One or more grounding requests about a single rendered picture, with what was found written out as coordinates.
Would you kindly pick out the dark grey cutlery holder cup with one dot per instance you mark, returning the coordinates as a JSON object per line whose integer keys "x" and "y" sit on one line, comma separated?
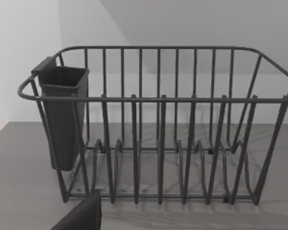
{"x": 62, "y": 115}

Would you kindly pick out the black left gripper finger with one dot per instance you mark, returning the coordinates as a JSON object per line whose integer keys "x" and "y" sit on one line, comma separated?
{"x": 86, "y": 213}

